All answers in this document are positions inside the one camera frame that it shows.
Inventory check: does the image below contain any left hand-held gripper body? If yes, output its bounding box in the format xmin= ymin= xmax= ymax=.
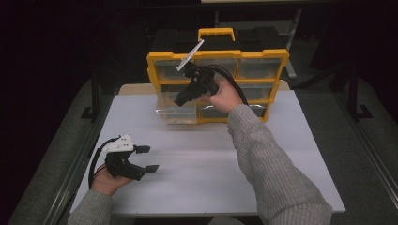
xmin=101 ymin=133 xmax=147 ymax=182

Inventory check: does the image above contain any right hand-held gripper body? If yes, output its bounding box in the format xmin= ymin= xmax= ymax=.
xmin=176 ymin=38 xmax=221 ymax=97

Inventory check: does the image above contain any clear plastic drawer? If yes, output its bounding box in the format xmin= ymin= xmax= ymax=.
xmin=155 ymin=90 xmax=201 ymax=125

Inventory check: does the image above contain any yellow plastic organizer cabinet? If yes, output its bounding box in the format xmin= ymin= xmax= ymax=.
xmin=145 ymin=48 xmax=290 ymax=125

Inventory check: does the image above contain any person's left hand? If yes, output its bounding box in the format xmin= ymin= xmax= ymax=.
xmin=90 ymin=170 xmax=134 ymax=197

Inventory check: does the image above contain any person's right hand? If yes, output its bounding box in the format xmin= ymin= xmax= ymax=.
xmin=197 ymin=79 xmax=246 ymax=114

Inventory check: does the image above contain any set of clear organizer drawers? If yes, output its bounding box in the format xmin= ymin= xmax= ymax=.
xmin=154 ymin=57 xmax=283 ymax=119

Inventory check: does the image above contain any black metal stand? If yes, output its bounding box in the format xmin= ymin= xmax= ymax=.
xmin=80 ymin=78 xmax=104 ymax=121
xmin=346 ymin=65 xmax=374 ymax=121

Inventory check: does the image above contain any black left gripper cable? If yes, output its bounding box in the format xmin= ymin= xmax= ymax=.
xmin=87 ymin=136 xmax=122 ymax=190

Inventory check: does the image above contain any metal table frame rail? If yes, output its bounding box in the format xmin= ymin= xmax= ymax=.
xmin=334 ymin=93 xmax=398 ymax=198
xmin=46 ymin=93 xmax=111 ymax=225

